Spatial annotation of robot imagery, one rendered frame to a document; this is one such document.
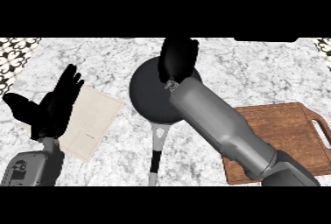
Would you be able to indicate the dark grey frying pan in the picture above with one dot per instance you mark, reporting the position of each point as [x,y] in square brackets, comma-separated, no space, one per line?
[151,93]

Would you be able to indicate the beige cloth placemat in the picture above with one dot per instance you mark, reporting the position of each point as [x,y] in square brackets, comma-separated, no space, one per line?
[90,122]

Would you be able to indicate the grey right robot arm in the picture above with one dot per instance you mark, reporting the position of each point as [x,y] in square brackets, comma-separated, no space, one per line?
[228,131]

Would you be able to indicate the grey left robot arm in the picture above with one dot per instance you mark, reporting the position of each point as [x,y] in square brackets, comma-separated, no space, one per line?
[33,169]

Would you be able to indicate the brown wooden cutting board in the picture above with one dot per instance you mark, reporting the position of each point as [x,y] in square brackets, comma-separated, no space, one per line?
[288,137]

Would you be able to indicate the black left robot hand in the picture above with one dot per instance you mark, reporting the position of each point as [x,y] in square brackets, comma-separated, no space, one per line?
[52,112]

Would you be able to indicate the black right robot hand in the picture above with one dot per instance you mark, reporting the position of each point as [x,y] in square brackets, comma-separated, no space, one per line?
[178,59]

